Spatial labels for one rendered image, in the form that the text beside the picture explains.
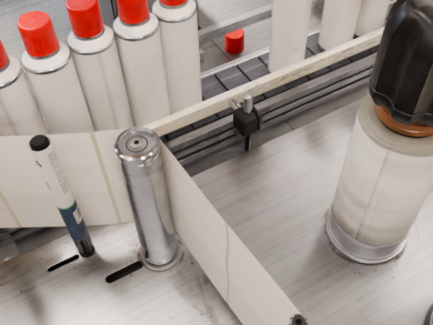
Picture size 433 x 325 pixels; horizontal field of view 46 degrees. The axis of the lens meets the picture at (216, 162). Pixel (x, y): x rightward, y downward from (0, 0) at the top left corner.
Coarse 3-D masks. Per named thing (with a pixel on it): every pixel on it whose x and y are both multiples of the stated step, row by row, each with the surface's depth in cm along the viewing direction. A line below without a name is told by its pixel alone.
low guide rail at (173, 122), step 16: (336, 48) 73; (352, 48) 74; (368, 48) 76; (304, 64) 71; (320, 64) 72; (256, 80) 69; (272, 80) 69; (288, 80) 71; (224, 96) 67; (240, 96) 68; (176, 112) 66; (192, 112) 66; (208, 112) 67; (160, 128) 65; (176, 128) 66
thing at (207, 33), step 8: (264, 8) 71; (272, 8) 71; (240, 16) 70; (248, 16) 70; (256, 16) 71; (264, 16) 72; (216, 24) 69; (224, 24) 69; (232, 24) 69; (240, 24) 70; (248, 24) 71; (200, 32) 68; (208, 32) 68; (216, 32) 69; (224, 32) 70; (200, 40) 69; (208, 40) 69
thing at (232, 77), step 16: (240, 64) 76; (256, 64) 76; (336, 64) 76; (208, 80) 74; (224, 80) 74; (240, 80) 74; (304, 80) 74; (208, 96) 72; (256, 96) 72; (272, 96) 72; (224, 112) 70; (192, 128) 68
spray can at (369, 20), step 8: (368, 0) 74; (376, 0) 74; (384, 0) 74; (360, 8) 76; (368, 8) 75; (376, 8) 75; (384, 8) 75; (360, 16) 77; (368, 16) 76; (376, 16) 76; (384, 16) 77; (360, 24) 78; (368, 24) 77; (376, 24) 77; (360, 32) 79; (368, 32) 78
